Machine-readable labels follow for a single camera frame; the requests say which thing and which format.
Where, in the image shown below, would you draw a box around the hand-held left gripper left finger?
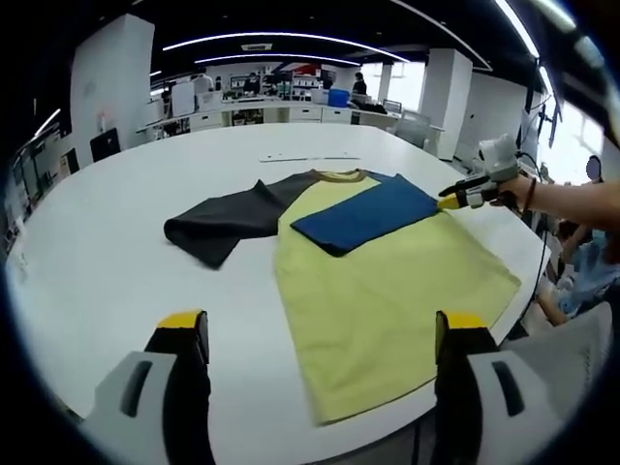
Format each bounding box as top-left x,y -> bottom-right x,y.
80,308 -> 217,465

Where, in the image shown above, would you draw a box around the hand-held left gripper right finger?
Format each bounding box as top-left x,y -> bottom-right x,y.
434,309 -> 558,465

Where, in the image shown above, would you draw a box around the yellow blue grey garment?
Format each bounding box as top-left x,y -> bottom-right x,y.
163,168 -> 522,427

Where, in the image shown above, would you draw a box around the person's right hand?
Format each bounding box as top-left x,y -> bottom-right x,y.
487,174 -> 533,213

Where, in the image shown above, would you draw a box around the desk monitor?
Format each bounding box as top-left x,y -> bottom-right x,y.
520,109 -> 539,146

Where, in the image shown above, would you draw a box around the black monitor stand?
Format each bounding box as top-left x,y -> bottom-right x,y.
537,94 -> 564,146

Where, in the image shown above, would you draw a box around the pale mesh office chair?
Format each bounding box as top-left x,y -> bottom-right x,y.
394,109 -> 431,149

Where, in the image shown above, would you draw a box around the grey mesh chair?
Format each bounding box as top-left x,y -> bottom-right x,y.
503,304 -> 616,437

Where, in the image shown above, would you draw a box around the ceiling light strip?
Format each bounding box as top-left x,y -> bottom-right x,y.
162,32 -> 411,63
193,51 -> 362,67
493,0 -> 542,54

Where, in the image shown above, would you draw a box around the white table cover strip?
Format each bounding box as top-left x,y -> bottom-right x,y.
258,152 -> 362,164

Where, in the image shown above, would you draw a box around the white counter cabinets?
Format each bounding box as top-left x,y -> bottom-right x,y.
138,96 -> 403,135

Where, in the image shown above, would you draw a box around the white panel board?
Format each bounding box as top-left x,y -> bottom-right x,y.
171,82 -> 196,117

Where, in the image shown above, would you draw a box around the red string bracelet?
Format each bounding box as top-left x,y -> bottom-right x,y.
520,176 -> 539,213

